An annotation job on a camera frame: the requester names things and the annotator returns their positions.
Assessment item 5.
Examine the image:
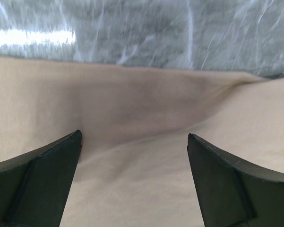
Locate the beige t-shirt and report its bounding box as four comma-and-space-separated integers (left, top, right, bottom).
0, 57, 284, 227

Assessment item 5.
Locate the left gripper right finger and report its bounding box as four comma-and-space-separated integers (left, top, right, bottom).
187, 133, 284, 227

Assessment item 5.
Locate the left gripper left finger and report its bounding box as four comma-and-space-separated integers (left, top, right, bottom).
0, 130, 82, 227

